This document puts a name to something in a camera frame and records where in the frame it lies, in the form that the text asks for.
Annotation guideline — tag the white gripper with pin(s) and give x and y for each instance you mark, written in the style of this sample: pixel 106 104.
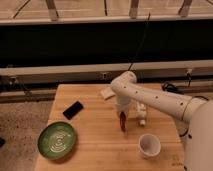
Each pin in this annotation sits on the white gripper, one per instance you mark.
pixel 123 104

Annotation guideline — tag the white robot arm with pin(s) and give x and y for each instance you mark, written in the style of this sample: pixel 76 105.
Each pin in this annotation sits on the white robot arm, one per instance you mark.
pixel 198 113

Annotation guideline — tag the white sponge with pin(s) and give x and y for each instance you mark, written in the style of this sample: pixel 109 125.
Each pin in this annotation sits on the white sponge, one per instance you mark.
pixel 107 93

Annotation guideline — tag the white tube bottle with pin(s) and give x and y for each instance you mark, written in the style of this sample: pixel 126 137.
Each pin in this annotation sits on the white tube bottle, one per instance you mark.
pixel 141 113

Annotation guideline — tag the white cup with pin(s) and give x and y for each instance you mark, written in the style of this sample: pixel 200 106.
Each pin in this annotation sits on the white cup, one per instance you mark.
pixel 149 145

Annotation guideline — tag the black rectangular block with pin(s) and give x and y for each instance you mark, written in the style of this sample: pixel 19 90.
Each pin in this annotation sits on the black rectangular block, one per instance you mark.
pixel 71 111

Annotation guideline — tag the green bowl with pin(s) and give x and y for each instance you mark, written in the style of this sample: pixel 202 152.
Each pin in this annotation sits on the green bowl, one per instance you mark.
pixel 57 140

